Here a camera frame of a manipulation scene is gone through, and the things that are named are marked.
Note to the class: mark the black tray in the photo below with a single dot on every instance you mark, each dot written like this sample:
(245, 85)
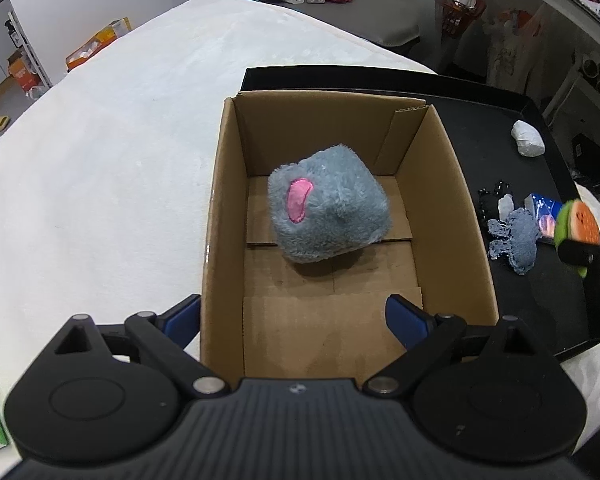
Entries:
(480, 135)

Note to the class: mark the grey plush cube toy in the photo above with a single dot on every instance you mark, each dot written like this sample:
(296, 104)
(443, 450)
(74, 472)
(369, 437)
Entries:
(340, 200)

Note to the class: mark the grey post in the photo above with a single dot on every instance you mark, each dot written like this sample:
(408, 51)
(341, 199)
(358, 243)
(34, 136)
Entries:
(430, 15)

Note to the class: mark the grey desk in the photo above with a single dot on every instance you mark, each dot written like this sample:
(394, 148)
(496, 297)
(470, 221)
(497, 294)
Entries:
(375, 15)

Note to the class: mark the black plush toy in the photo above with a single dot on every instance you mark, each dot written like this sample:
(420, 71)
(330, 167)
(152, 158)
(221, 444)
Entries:
(490, 205)

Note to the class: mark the orange box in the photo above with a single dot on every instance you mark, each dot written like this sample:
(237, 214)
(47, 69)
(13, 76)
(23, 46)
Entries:
(24, 72)

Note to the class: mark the red basket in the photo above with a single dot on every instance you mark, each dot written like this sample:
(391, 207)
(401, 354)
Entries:
(462, 17)

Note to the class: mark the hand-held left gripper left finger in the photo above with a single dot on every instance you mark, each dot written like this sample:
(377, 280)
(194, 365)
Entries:
(182, 322)

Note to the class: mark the hanging light shirt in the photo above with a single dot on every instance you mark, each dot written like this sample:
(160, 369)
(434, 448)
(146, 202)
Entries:
(525, 50)

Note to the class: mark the white soft lump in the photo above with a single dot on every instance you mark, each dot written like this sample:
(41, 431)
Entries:
(527, 138)

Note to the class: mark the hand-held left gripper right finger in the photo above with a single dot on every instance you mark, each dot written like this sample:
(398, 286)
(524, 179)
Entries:
(405, 320)

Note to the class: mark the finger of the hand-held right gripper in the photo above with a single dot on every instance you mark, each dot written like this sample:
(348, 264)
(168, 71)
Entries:
(585, 255)

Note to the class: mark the plush burger toy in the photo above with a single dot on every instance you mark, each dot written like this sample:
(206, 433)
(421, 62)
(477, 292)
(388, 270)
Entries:
(577, 222)

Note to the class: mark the white shelf rack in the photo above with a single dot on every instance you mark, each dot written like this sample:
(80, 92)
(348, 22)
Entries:
(30, 50)

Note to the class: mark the blue denim plush toy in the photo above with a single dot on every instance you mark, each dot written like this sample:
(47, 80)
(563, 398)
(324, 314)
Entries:
(520, 237)

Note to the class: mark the blue packet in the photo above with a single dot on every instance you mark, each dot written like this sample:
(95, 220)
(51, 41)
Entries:
(545, 215)

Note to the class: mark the yellow box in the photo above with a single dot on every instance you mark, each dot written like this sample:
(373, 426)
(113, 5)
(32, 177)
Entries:
(97, 42)

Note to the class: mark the brown cardboard box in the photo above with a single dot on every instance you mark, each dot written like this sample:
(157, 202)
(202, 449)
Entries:
(430, 210)

